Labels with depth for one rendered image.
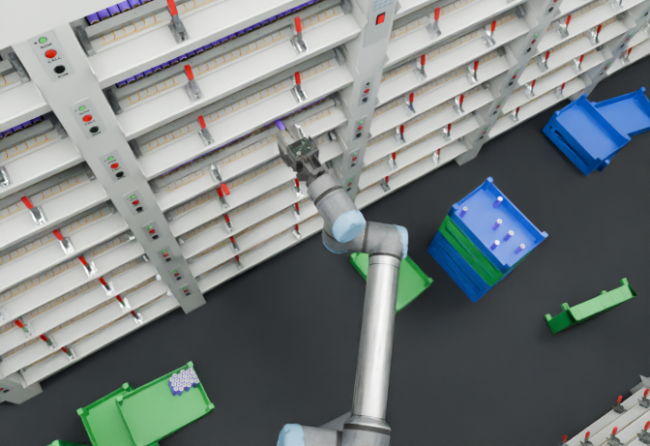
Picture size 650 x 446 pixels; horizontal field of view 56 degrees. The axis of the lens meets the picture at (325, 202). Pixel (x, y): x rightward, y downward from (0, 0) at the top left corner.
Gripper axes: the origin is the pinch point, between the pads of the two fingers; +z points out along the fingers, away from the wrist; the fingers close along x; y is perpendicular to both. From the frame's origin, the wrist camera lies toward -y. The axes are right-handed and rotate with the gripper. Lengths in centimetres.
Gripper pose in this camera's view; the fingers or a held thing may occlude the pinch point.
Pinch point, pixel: (281, 130)
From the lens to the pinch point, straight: 174.0
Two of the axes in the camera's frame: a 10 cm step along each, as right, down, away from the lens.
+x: -8.5, 4.6, -2.5
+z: -5.2, -7.9, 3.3
